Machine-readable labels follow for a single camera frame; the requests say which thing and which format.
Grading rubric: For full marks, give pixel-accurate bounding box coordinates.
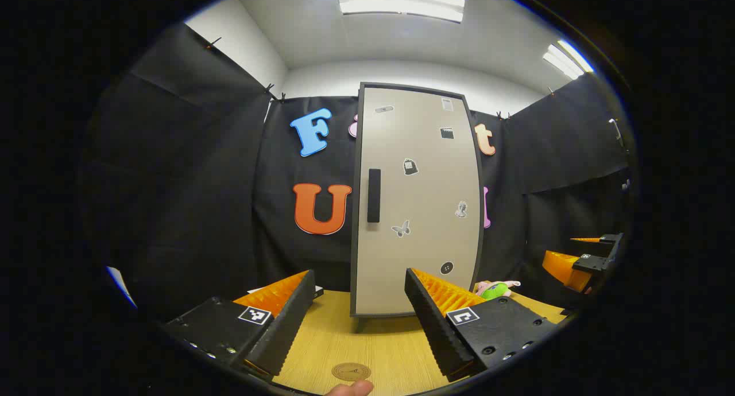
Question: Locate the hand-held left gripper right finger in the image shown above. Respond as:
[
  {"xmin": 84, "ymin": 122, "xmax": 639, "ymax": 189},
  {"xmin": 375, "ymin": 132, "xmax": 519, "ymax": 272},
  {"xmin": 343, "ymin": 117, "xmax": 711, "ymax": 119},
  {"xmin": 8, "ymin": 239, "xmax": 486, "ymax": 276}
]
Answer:
[{"xmin": 404, "ymin": 267, "xmax": 560, "ymax": 383}]

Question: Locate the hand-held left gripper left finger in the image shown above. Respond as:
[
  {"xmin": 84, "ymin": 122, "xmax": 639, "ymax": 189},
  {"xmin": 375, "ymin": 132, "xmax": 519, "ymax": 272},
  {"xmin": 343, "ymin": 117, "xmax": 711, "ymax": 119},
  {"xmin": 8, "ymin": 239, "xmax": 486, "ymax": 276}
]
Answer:
[{"xmin": 163, "ymin": 269, "xmax": 317, "ymax": 378}]

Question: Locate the round brown coaster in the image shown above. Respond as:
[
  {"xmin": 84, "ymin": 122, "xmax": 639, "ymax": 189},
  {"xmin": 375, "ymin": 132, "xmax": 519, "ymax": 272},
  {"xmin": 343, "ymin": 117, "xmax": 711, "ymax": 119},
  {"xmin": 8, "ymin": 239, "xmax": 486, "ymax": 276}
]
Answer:
[{"xmin": 331, "ymin": 362, "xmax": 371, "ymax": 382}]

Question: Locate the grey cabinet door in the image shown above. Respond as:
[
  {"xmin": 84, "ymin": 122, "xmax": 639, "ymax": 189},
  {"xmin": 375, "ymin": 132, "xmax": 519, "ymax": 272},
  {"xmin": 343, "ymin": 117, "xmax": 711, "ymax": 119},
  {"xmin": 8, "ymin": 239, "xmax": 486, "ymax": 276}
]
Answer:
[{"xmin": 351, "ymin": 85, "xmax": 482, "ymax": 316}]

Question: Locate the dark grey cabinet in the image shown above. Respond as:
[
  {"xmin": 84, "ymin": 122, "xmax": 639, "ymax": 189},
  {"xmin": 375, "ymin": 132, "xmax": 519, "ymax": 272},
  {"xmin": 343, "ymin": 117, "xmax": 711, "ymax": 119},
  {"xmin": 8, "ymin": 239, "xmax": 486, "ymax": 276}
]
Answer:
[{"xmin": 349, "ymin": 81, "xmax": 486, "ymax": 333}]

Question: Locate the black door handle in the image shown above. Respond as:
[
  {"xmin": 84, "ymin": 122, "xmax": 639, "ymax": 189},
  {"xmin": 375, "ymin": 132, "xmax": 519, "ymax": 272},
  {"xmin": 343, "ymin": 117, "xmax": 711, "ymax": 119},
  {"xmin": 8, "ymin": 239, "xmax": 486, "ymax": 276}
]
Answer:
[{"xmin": 366, "ymin": 168, "xmax": 382, "ymax": 223}]

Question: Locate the pink and green plush toy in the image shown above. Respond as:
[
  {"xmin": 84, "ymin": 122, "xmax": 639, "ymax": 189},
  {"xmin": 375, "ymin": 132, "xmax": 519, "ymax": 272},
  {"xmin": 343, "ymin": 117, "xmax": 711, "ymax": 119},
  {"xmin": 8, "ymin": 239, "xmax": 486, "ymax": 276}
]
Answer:
[{"xmin": 474, "ymin": 280, "xmax": 521, "ymax": 301}]

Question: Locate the black backdrop cloth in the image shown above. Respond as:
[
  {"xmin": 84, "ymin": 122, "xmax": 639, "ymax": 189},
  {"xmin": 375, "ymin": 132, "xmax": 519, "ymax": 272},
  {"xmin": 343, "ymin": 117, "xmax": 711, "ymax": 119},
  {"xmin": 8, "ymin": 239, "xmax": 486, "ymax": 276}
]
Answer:
[{"xmin": 80, "ymin": 23, "xmax": 632, "ymax": 328}]

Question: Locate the white sheet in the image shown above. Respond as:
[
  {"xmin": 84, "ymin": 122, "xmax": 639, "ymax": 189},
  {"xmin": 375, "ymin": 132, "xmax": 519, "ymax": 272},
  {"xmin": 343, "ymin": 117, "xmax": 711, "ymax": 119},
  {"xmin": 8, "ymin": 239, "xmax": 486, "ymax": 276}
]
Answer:
[{"xmin": 106, "ymin": 267, "xmax": 138, "ymax": 308}]

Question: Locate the small ceiling light panel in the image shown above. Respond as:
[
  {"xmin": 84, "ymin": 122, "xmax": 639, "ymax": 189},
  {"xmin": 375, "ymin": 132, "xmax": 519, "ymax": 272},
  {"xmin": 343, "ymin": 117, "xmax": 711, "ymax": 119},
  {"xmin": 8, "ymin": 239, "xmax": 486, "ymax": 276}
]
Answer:
[{"xmin": 543, "ymin": 39, "xmax": 595, "ymax": 80}]

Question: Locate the large ceiling light panel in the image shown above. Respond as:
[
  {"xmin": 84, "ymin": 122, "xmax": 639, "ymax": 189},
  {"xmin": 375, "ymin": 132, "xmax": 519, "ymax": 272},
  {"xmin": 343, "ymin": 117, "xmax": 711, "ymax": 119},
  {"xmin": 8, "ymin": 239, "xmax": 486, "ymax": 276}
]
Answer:
[{"xmin": 334, "ymin": 0, "xmax": 466, "ymax": 24}]

